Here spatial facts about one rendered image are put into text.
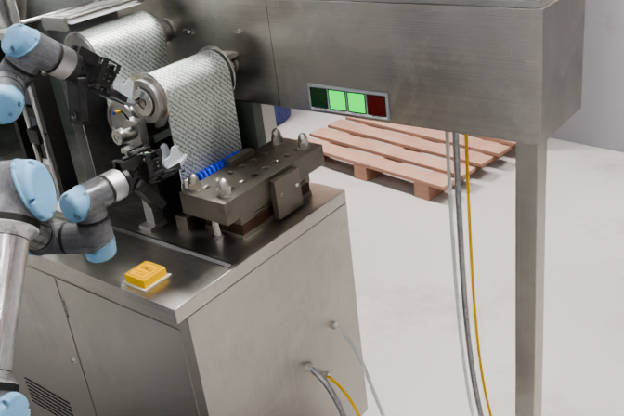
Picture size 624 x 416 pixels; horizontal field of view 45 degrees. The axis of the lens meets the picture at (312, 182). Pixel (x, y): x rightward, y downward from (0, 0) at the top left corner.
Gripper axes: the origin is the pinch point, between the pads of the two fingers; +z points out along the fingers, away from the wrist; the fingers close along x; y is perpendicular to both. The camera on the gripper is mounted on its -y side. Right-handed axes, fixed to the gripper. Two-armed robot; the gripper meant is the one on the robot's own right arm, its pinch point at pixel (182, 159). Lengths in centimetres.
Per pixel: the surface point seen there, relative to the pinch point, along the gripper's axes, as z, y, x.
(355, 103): 29.3, 9.5, -35.5
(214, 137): 12.0, 1.4, -0.2
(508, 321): 112, -109, -40
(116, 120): -2.9, 9.1, 20.1
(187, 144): 2.4, 3.2, -0.2
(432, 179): 193, -98, 39
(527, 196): 46, -17, -74
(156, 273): -25.4, -16.7, -13.4
